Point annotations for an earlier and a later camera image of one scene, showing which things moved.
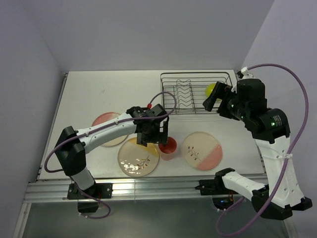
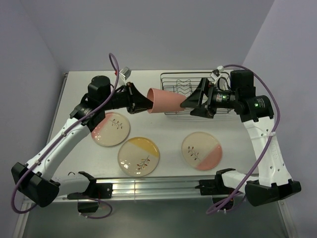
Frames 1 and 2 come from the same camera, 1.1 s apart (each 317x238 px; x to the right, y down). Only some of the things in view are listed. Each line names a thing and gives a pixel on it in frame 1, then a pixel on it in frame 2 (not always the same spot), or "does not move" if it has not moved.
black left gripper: (143, 140) -> (136, 102)
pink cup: (167, 152) -> (164, 100)
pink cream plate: (202, 151) does not move
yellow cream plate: (137, 160) does not move
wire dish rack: (189, 89) does not move
